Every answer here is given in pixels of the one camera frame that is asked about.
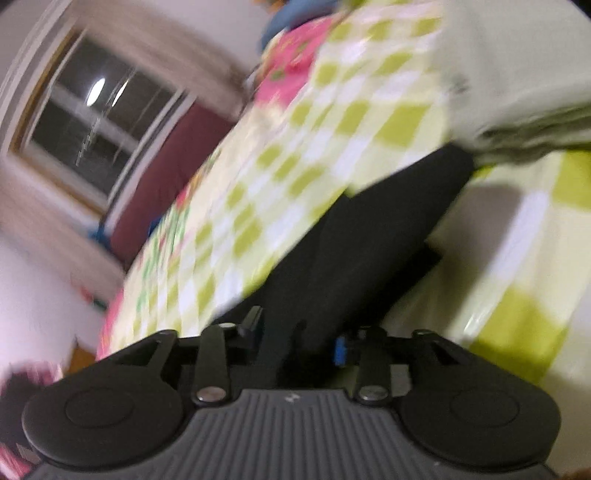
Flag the barred window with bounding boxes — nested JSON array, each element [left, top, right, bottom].
[[8, 27, 186, 214]]

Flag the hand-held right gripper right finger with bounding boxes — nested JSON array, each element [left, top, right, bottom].
[[335, 326, 463, 408]]

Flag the checkered floral bed sheet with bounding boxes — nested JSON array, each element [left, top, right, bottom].
[[95, 0, 591, 480]]

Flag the pale grey cloth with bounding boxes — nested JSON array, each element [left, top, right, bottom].
[[438, 0, 591, 166]]

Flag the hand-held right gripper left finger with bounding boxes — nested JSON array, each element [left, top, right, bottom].
[[115, 305, 265, 408]]

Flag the blue pillow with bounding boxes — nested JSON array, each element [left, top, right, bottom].
[[260, 0, 334, 48]]

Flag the dark red headboard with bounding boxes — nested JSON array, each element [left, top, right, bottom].
[[103, 103, 237, 274]]

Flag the black pants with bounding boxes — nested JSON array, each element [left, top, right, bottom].
[[256, 145, 477, 391]]

